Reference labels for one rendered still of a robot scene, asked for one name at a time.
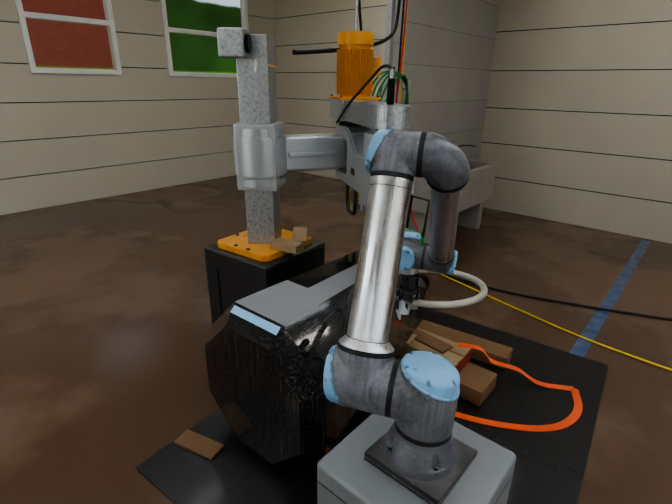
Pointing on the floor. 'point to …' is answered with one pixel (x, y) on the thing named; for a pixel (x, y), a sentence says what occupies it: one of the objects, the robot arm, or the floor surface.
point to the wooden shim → (199, 444)
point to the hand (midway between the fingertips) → (402, 314)
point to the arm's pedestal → (499, 475)
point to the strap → (537, 384)
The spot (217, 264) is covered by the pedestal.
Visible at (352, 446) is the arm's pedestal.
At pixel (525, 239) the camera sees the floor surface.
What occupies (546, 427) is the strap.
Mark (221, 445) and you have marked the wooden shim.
